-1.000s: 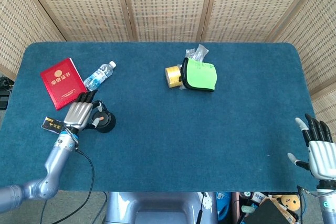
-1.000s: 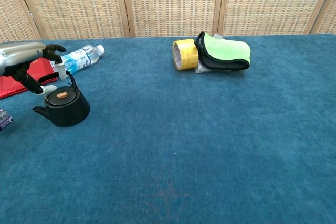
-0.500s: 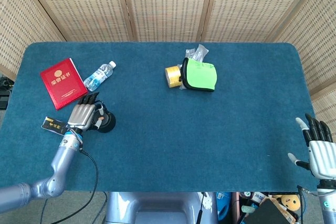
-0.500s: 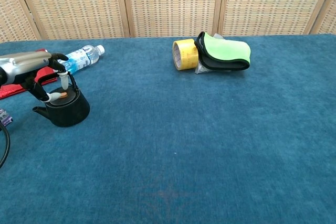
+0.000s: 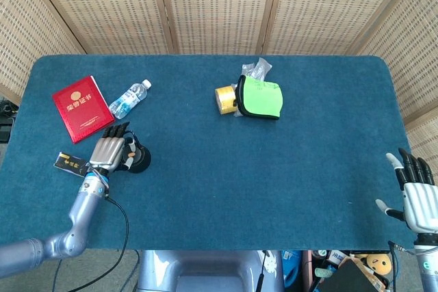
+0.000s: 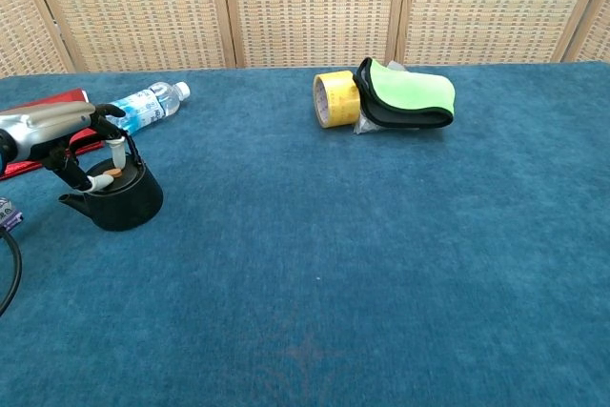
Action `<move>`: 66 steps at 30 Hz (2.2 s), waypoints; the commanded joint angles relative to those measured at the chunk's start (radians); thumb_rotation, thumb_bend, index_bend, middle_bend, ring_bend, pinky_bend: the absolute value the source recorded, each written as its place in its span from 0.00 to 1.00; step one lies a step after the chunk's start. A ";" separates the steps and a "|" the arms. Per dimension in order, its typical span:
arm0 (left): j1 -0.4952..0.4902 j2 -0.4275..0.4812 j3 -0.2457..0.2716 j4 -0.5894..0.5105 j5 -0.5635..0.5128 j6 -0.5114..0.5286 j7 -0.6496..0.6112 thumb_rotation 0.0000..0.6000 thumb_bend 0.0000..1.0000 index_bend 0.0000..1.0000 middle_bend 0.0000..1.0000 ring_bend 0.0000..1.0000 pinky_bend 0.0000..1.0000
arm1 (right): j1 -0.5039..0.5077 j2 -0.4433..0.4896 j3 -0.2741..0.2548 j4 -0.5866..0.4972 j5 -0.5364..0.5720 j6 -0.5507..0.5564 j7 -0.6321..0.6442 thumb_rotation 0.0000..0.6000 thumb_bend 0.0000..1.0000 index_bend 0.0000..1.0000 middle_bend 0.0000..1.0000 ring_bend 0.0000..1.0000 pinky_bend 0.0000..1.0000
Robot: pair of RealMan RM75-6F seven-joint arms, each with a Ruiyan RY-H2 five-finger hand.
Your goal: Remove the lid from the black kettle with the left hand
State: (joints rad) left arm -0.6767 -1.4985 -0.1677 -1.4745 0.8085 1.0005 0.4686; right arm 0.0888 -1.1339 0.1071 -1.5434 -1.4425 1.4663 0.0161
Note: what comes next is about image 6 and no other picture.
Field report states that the black cast iron teapot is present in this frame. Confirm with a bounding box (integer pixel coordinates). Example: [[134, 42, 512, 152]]
[[58, 134, 165, 233]]

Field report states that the woven bamboo folding screen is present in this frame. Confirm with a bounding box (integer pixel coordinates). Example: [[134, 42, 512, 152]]
[[0, 0, 610, 76]]

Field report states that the black cable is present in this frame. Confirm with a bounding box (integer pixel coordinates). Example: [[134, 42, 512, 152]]
[[0, 227, 24, 317]]

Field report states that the clear plastic water bottle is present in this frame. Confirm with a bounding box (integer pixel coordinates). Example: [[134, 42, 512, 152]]
[[104, 81, 192, 137]]

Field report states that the red certificate book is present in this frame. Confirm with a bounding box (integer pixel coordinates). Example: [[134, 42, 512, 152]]
[[0, 88, 105, 182]]

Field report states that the green cloth with black edge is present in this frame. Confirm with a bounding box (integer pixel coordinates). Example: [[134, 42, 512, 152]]
[[356, 57, 457, 131]]

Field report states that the yellow tape roll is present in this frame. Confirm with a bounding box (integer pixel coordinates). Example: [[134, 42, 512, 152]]
[[312, 70, 362, 131]]

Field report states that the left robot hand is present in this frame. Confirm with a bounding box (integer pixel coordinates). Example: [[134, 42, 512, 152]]
[[0, 101, 128, 194]]

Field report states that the blue table carpet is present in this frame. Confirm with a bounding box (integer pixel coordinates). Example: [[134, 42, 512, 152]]
[[0, 61, 610, 407]]

